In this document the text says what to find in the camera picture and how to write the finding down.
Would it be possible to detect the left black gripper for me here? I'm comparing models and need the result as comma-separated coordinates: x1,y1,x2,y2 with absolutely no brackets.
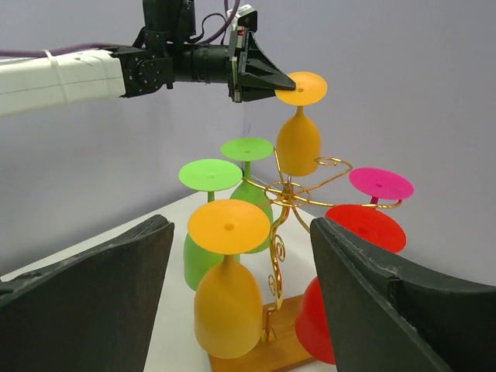
227,30,296,103

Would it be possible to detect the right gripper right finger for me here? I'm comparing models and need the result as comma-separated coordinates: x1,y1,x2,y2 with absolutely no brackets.
311,218,495,371

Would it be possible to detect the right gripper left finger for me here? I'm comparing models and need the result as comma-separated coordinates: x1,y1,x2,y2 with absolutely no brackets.
1,215,174,371

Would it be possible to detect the green wine glass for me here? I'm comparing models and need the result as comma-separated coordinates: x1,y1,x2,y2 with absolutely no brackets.
177,158,244,292
219,136,275,255

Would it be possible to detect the orange wine glass front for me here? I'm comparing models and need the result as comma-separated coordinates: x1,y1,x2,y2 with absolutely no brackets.
276,71,328,177

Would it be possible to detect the orange wine glass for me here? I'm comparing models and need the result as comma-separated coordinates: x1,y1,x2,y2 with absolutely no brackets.
188,199,270,359
276,71,328,177

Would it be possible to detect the red wine glass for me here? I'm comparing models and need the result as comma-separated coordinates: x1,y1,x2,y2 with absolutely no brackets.
294,204,408,366

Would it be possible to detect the green wine glass front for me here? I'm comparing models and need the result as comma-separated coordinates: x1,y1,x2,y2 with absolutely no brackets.
177,158,244,292

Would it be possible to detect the magenta wine glass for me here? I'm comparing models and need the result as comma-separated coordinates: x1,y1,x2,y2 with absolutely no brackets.
349,167,415,204

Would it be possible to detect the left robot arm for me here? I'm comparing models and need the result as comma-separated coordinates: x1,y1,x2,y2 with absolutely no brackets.
1,1,296,116

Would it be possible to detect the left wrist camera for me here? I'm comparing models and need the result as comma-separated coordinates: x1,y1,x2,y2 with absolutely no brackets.
227,4,258,34

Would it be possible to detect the gold wire wine glass rack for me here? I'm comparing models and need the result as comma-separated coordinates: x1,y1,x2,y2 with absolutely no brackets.
209,151,407,371

